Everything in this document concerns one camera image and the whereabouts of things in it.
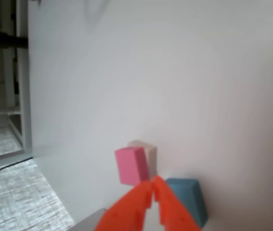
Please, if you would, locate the blue foam cuboid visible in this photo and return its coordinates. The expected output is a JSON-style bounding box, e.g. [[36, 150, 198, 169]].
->
[[165, 178, 210, 229]]

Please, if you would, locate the white furniture frame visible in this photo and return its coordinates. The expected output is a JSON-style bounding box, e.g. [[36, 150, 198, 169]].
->
[[3, 0, 33, 157]]

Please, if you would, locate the beige woven curtain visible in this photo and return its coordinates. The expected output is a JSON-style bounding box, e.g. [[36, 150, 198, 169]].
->
[[0, 125, 76, 231]]

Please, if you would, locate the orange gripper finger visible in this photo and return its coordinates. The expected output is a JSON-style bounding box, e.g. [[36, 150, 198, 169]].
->
[[94, 180, 155, 231], [152, 175, 202, 231]]

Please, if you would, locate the white foam cuboid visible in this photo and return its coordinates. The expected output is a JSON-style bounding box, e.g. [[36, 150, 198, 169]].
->
[[127, 139, 158, 178]]

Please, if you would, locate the black stand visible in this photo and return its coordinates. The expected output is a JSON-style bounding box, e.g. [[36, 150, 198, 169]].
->
[[0, 30, 28, 55]]

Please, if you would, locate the thin black cable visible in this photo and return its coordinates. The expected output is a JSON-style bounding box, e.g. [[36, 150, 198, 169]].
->
[[0, 157, 33, 178]]

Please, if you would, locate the white cardboard bin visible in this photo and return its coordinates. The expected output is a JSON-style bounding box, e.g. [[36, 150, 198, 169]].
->
[[74, 208, 108, 231]]

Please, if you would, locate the pink foam cuboid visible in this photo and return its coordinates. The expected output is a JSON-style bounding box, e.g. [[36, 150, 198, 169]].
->
[[114, 146, 150, 186]]

